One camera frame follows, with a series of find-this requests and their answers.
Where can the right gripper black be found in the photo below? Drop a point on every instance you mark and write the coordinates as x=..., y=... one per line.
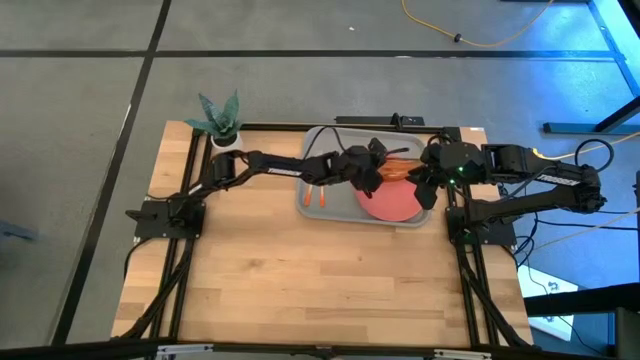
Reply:
x=450, y=162

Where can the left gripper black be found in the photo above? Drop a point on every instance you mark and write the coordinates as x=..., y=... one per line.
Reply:
x=357, y=167

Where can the amber faceted plastic cup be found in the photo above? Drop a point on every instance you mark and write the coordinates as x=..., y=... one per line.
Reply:
x=397, y=170

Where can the pink round plate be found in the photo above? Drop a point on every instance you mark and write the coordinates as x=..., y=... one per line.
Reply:
x=395, y=202

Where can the grey plastic tray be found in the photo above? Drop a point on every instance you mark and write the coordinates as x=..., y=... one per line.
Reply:
x=340, y=205

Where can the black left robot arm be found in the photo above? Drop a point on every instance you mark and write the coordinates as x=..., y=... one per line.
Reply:
x=280, y=167

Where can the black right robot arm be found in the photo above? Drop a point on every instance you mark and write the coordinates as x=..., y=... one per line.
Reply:
x=550, y=182

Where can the white plant pot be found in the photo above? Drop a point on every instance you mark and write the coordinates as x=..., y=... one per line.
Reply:
x=227, y=145

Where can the green spiky plant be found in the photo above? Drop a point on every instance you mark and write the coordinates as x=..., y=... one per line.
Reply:
x=220, y=122

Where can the white printed sheet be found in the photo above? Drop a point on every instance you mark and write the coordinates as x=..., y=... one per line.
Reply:
x=542, y=280

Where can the black slanted beam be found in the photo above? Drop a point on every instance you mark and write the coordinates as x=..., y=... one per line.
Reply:
x=590, y=299

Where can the black bar mount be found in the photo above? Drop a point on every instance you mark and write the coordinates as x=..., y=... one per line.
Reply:
x=370, y=120

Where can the black aluminium table frame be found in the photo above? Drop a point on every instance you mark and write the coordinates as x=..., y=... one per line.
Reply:
x=280, y=127

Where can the blue table frame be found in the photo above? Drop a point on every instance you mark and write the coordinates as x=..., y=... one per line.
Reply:
x=575, y=128

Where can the silver frame bracket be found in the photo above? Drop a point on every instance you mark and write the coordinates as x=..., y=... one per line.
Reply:
x=185, y=349
x=462, y=354

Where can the black table-level camera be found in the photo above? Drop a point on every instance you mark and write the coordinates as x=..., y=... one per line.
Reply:
x=324, y=351

